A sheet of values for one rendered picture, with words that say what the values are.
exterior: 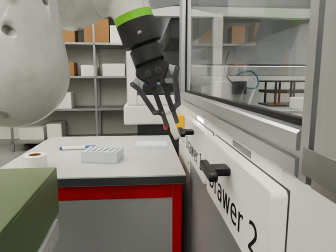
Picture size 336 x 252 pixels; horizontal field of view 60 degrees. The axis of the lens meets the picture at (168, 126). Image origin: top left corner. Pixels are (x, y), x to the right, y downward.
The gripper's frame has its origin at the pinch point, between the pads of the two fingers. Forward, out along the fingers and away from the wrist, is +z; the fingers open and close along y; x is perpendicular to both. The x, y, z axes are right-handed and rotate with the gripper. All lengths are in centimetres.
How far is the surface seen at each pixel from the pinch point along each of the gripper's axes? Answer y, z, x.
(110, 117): 77, 24, -414
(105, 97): 73, -10, -414
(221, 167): -3.4, 2.6, 32.3
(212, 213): -1.1, 17.8, 15.3
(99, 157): 25.7, 5.8, -24.1
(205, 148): -4.2, 4.3, 14.4
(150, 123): 8, 9, -80
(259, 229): -3.4, 6.2, 43.6
